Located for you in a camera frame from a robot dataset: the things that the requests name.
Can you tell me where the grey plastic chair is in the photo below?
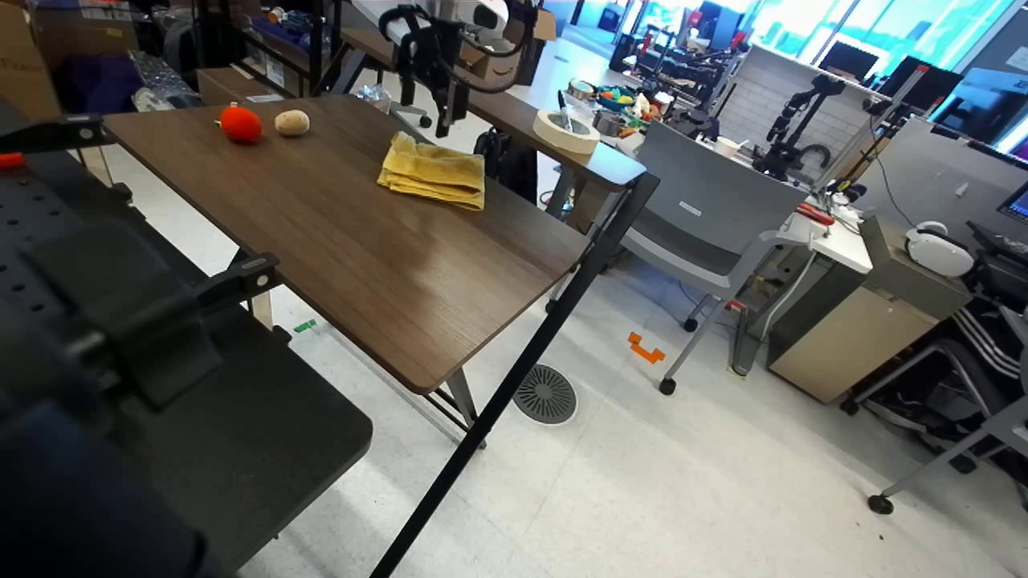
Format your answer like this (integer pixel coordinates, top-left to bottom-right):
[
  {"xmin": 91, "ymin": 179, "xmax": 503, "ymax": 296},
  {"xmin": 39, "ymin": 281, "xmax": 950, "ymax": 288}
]
[{"xmin": 622, "ymin": 122, "xmax": 806, "ymax": 396}]

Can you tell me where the black perforated mount plate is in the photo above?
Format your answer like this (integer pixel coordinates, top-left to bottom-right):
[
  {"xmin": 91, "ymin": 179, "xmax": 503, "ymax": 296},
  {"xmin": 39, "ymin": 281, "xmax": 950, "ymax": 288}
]
[{"xmin": 0, "ymin": 108, "xmax": 373, "ymax": 578}]

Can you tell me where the red tomato toy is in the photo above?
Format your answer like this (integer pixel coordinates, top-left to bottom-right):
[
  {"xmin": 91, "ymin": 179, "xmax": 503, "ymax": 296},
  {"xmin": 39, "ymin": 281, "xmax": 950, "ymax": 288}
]
[{"xmin": 220, "ymin": 102, "xmax": 264, "ymax": 145}]

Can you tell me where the round floor drain cover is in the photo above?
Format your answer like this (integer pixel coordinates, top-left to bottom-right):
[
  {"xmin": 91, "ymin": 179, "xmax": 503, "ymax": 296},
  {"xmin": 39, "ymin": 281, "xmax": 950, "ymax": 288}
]
[{"xmin": 513, "ymin": 367, "xmax": 574, "ymax": 423}]

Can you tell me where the beige potato toy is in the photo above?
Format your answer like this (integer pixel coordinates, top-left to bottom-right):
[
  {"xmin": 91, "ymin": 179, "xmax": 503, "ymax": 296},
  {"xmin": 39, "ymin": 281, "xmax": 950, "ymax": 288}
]
[{"xmin": 273, "ymin": 108, "xmax": 312, "ymax": 137}]

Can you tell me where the yellow cloth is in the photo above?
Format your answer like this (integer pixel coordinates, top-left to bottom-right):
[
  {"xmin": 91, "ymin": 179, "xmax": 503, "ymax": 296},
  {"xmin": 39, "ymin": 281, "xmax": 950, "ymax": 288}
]
[{"xmin": 377, "ymin": 131, "xmax": 485, "ymax": 212}]

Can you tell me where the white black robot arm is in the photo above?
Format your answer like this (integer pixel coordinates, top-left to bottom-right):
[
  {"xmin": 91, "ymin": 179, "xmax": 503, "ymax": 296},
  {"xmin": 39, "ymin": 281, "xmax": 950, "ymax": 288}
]
[{"xmin": 358, "ymin": 0, "xmax": 536, "ymax": 137}]

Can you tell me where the orange floor tape marker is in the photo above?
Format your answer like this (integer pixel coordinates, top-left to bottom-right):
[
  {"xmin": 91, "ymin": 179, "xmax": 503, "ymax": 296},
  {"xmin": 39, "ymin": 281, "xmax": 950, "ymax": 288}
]
[{"xmin": 626, "ymin": 330, "xmax": 666, "ymax": 362}]

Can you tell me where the black tripod stand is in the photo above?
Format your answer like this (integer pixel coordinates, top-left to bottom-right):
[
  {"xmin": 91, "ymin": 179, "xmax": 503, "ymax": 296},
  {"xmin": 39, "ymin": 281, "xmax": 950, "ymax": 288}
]
[{"xmin": 369, "ymin": 173, "xmax": 659, "ymax": 578}]

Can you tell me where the white vr headset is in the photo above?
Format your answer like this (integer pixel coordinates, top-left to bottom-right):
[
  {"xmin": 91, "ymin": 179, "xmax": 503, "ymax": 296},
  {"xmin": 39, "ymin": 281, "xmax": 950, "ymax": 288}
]
[{"xmin": 907, "ymin": 222, "xmax": 972, "ymax": 281}]

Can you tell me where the white tape roll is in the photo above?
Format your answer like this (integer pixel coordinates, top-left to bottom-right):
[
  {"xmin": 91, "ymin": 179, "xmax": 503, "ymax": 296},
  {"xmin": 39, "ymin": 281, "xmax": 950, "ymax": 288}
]
[{"xmin": 533, "ymin": 108, "xmax": 601, "ymax": 157}]

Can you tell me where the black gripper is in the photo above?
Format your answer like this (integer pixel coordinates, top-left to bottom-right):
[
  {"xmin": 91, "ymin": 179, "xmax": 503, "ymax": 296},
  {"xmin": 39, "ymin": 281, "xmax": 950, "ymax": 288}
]
[{"xmin": 410, "ymin": 30, "xmax": 470, "ymax": 137}]

